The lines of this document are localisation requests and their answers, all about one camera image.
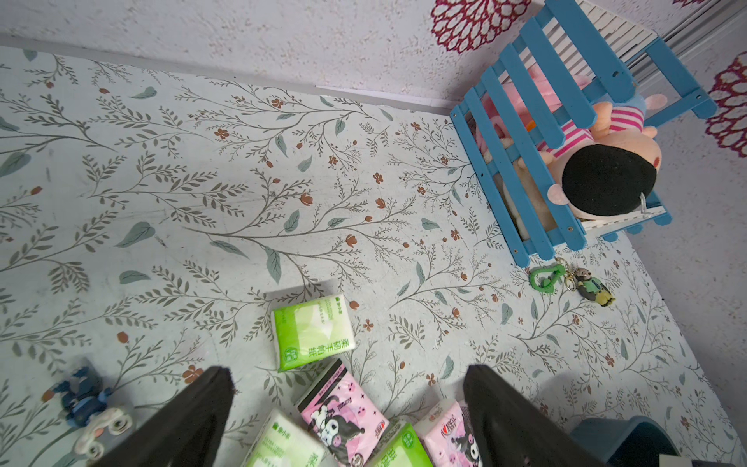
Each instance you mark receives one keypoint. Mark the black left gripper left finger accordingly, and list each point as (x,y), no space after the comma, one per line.
(185,432)

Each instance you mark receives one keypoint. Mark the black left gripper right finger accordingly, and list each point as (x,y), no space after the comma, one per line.
(510,431)

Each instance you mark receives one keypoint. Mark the dark teal storage box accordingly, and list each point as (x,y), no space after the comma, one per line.
(638,441)

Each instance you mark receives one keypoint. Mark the green tissue pack top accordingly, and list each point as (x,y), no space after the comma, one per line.
(312,331)

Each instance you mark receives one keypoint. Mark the green tissue pack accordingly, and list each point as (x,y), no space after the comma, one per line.
(282,443)
(312,331)
(399,447)

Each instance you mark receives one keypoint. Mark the pink kuromi pack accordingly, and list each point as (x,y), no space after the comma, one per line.
(339,412)
(447,437)

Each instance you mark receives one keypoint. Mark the green tissue pack left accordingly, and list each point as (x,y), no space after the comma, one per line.
(282,443)

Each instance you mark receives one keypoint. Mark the blue toy figure on wheels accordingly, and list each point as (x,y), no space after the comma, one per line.
(100,427)

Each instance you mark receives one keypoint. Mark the green tissue pack centre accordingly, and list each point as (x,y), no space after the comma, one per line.
(399,447)

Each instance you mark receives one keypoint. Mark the black-haired plush doll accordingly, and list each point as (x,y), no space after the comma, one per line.
(607,170)

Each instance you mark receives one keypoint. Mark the blue white toy crib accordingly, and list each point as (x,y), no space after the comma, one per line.
(523,100)

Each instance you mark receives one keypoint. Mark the green carabiner keychain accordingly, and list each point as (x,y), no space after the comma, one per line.
(545,280)

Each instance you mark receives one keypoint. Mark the small figurine keychain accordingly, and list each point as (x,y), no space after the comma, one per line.
(592,288)

